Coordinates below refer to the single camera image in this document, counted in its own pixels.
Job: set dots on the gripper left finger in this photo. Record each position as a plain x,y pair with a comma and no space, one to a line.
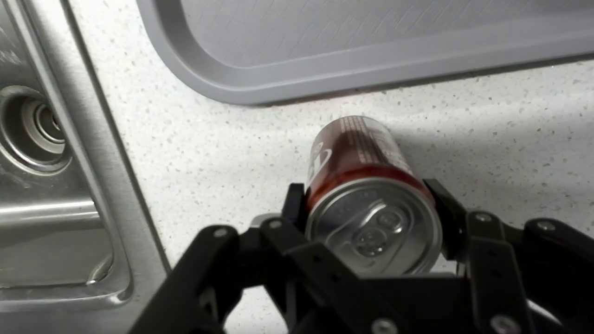
278,253

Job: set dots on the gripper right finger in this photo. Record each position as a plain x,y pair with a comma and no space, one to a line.
492,260

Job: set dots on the red soda can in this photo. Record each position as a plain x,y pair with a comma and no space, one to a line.
366,195

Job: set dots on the grey plastic tray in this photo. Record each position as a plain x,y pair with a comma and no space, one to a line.
352,46

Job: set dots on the stainless steel sink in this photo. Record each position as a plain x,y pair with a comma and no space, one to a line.
51,176

